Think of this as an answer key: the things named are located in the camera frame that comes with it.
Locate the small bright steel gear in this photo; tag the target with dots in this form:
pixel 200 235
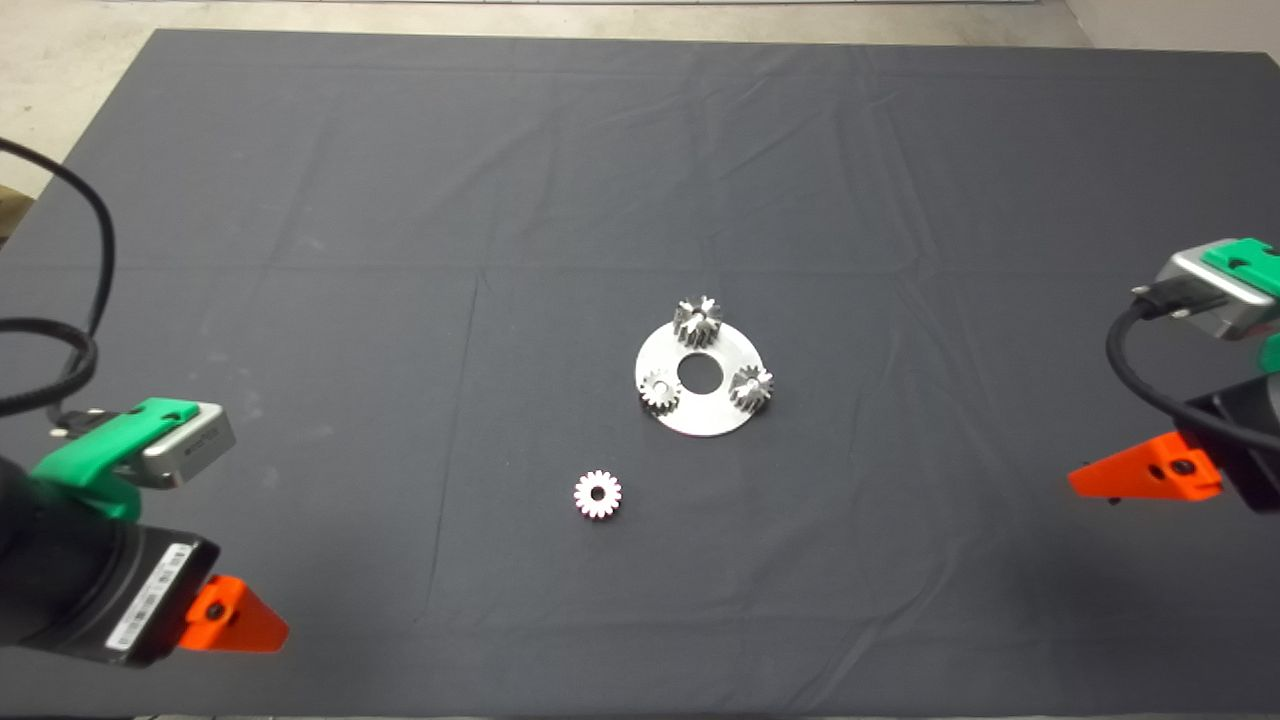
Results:
pixel 586 494

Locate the green right camera mount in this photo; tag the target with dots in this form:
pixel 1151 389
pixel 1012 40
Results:
pixel 1245 260

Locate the larger steel gear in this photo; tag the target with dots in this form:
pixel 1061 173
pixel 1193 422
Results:
pixel 697 322

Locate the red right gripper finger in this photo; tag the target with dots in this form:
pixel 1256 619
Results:
pixel 1140 475

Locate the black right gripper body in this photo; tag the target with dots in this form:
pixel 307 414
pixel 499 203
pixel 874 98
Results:
pixel 1250 470

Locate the dark grey table cloth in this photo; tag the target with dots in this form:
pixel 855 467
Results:
pixel 400 300

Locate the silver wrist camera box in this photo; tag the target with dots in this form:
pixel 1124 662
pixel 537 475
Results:
pixel 195 445
pixel 1195 290

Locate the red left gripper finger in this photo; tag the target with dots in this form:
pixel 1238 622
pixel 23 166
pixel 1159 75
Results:
pixel 240 625

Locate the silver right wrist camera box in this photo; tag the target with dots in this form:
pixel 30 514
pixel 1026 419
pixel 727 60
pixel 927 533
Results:
pixel 1195 290

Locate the round metal plate with hole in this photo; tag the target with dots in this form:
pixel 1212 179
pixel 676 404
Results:
pixel 700 415

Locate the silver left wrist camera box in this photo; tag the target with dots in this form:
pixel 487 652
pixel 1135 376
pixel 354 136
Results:
pixel 195 445

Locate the green left camera mount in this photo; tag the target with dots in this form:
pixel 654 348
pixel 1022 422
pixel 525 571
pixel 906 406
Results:
pixel 90 460

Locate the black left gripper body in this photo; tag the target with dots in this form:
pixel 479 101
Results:
pixel 110 565

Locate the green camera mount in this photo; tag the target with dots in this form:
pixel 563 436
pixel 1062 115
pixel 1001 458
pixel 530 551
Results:
pixel 1245 260
pixel 90 460

